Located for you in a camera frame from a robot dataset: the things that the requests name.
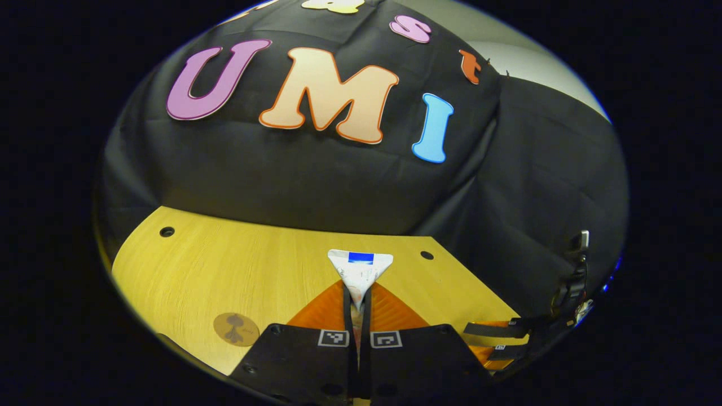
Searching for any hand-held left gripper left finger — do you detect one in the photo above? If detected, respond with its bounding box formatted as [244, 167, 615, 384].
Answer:
[228, 280, 359, 404]

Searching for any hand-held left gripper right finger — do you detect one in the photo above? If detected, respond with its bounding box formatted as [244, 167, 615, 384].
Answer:
[361, 282, 492, 402]

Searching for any round wooden coaster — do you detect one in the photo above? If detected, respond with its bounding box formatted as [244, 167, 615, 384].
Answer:
[213, 312, 261, 347]

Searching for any white toothpaste tube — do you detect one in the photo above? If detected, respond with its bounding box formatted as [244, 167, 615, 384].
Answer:
[327, 249, 394, 316]

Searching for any wooden desktop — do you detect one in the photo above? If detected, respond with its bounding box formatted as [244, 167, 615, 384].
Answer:
[111, 206, 531, 377]

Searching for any black backdrop cloth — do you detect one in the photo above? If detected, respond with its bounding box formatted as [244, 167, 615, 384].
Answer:
[93, 0, 629, 319]

